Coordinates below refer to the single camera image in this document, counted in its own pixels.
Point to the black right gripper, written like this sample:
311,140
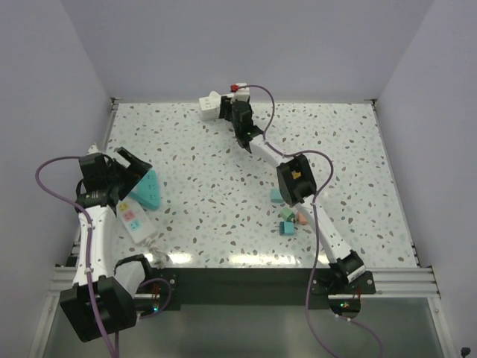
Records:
225,107

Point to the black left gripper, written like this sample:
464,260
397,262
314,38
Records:
135,171

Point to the white socket adapter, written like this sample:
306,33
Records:
210,106

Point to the light blue triangular item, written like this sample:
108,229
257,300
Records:
146,192

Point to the white power strip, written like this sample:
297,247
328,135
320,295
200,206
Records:
135,221

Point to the light cyan charger plug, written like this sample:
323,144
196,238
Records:
276,196

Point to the green charger plug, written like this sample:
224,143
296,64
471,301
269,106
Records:
287,214

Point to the salmon pink charger plug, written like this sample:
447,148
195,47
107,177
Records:
301,219

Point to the teal blue charger plug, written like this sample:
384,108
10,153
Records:
286,228

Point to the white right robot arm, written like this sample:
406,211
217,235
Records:
297,186

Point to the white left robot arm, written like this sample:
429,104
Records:
101,299

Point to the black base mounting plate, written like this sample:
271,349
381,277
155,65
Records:
321,287

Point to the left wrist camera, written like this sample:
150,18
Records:
93,149

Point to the aluminium frame rail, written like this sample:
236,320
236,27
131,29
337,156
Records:
388,282

